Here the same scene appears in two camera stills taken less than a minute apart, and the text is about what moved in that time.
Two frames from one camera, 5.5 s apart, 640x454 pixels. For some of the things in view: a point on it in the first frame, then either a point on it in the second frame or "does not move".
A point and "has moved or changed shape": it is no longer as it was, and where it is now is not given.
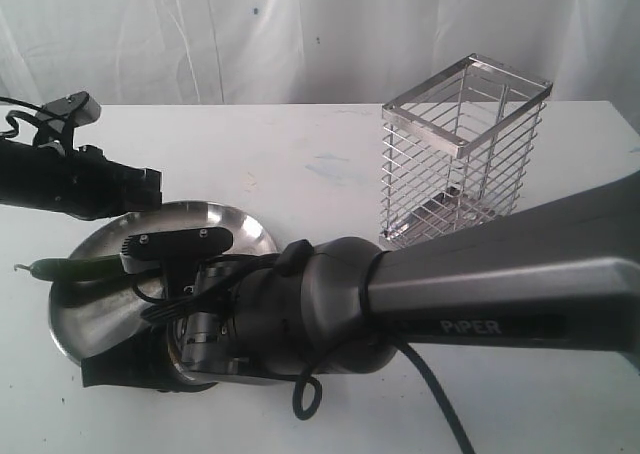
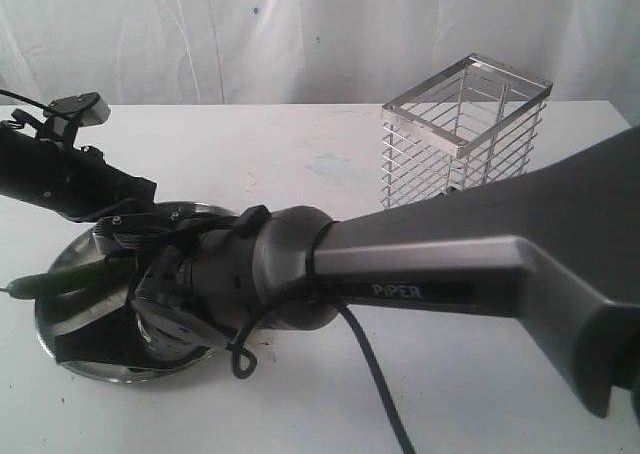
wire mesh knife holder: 456,148 does not move
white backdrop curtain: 313,39 does not move
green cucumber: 77,268 has moved or changed shape
